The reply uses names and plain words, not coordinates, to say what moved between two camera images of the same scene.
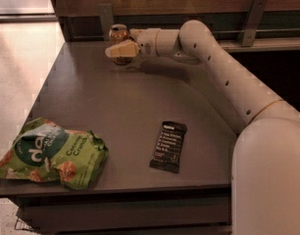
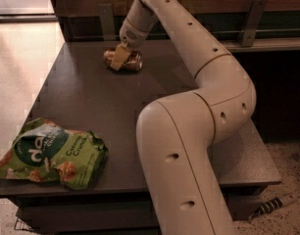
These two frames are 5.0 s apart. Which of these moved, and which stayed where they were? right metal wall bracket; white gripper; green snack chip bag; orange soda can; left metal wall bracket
Moved: white gripper; orange soda can
Stayed: right metal wall bracket; green snack chip bag; left metal wall bracket
